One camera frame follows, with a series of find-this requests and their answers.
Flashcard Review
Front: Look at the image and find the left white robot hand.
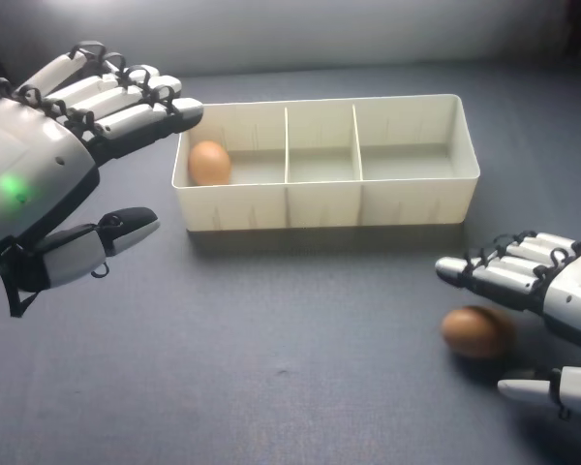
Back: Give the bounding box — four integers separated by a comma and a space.
0, 41, 205, 319

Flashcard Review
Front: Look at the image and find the white backdrop panel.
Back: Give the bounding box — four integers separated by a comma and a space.
0, 0, 581, 91

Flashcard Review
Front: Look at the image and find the cream three-compartment tray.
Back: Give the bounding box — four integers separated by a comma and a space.
170, 93, 481, 233

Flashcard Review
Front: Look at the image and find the brown egg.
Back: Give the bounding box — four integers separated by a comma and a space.
440, 305, 512, 360
188, 139, 232, 187

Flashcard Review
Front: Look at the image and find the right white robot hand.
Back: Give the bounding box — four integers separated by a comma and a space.
435, 231, 581, 420

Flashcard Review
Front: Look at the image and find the grey table cloth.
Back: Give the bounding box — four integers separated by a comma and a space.
0, 57, 581, 465

